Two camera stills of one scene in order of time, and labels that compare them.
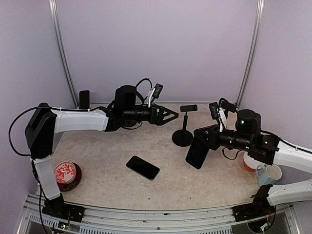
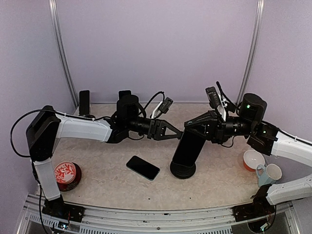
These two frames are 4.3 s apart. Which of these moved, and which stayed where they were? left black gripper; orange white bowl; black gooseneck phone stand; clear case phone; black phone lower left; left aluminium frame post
Moved: left black gripper; black gooseneck phone stand
Stayed: orange white bowl; left aluminium frame post; clear case phone; black phone lower left
